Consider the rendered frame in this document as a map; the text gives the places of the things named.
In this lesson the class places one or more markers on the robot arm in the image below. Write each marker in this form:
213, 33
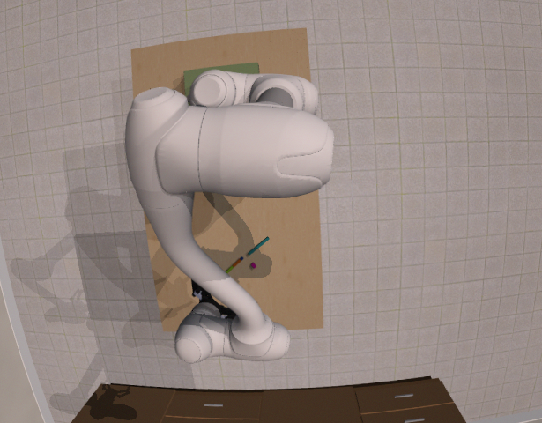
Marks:
257, 150

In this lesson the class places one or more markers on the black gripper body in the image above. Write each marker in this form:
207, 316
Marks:
206, 299

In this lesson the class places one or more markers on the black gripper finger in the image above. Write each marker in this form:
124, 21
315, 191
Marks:
227, 313
198, 290

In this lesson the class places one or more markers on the turquoise rod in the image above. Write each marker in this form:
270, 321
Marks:
259, 245

